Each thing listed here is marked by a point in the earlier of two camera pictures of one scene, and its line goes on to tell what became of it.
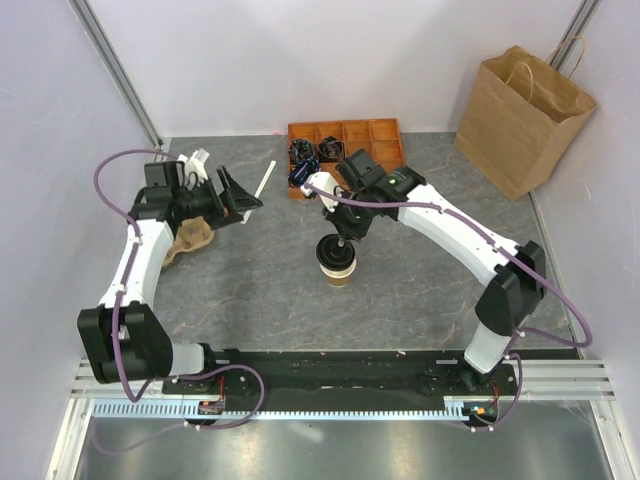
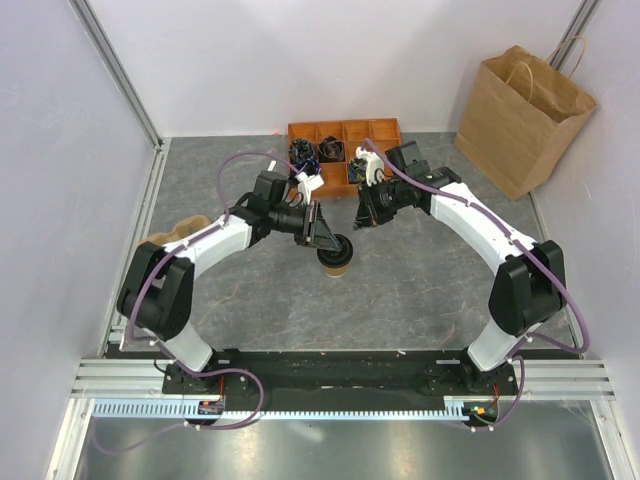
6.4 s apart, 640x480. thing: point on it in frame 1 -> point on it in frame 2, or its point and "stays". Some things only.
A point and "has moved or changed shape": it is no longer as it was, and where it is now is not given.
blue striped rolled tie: [305, 168] stays
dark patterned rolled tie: [302, 149] stays
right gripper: [355, 232] -> [368, 215]
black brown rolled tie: [331, 150] stays
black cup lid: [332, 255] stays
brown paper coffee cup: [338, 278] has moved or changed shape
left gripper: [237, 200] -> [315, 230]
